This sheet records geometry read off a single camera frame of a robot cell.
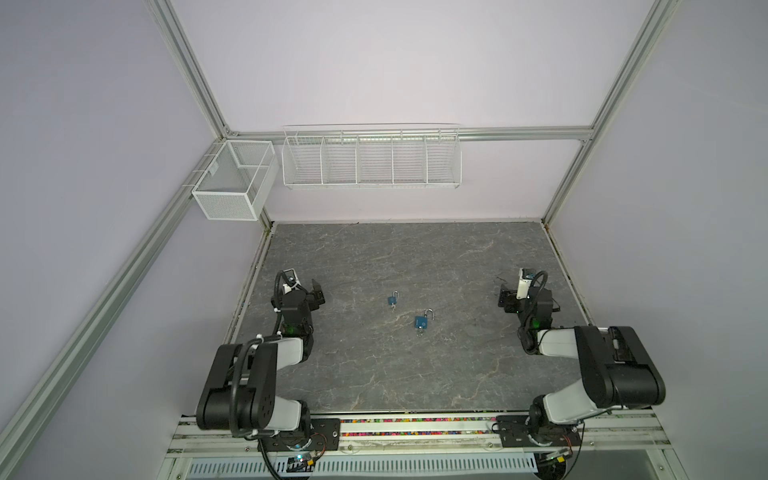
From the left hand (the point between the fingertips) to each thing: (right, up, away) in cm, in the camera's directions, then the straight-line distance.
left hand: (301, 286), depth 91 cm
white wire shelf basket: (+38, +44, +14) cm, 60 cm away
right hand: (+69, -1, +3) cm, 69 cm away
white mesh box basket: (-25, +34, +9) cm, 43 cm away
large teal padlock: (+38, -11, +2) cm, 40 cm away
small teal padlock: (+29, -5, +8) cm, 30 cm away
